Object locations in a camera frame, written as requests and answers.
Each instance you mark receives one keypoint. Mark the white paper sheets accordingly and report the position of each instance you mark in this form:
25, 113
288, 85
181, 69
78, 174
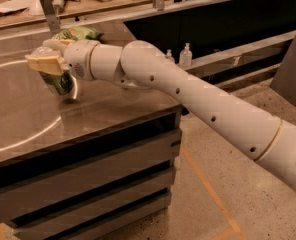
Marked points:
15, 5

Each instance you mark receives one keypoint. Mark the metal bracket left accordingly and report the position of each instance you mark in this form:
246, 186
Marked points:
51, 18

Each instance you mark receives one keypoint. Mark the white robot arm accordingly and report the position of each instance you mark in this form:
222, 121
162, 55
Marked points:
261, 136

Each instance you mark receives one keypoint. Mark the clear bottle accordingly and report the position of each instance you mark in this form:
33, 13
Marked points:
185, 58
169, 55

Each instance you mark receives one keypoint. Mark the clear bottle left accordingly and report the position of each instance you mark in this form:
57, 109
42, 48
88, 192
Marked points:
169, 55

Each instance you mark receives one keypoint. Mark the green soda can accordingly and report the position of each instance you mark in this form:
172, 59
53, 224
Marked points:
58, 84

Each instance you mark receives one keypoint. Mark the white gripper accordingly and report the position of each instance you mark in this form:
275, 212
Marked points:
78, 59

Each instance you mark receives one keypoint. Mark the grey slatted table base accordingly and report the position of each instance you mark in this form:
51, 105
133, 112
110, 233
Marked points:
74, 177

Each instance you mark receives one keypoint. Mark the clear bottle right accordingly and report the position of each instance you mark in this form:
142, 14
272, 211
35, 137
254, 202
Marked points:
185, 58

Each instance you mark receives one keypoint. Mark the green chip bag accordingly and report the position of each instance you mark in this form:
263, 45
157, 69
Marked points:
78, 33

